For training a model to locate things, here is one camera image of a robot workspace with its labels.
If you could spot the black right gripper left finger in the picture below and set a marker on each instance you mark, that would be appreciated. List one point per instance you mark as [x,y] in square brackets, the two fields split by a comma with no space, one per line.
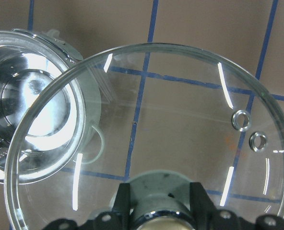
[125,200]

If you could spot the pale green cooking pot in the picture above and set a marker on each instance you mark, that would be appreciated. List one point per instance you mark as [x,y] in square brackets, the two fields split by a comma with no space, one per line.
[43,127]

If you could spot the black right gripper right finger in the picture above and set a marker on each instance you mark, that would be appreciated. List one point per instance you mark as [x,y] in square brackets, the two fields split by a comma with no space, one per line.
[199,201]

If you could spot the glass pot lid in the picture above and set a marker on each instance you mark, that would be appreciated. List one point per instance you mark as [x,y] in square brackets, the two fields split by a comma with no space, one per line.
[170,115]

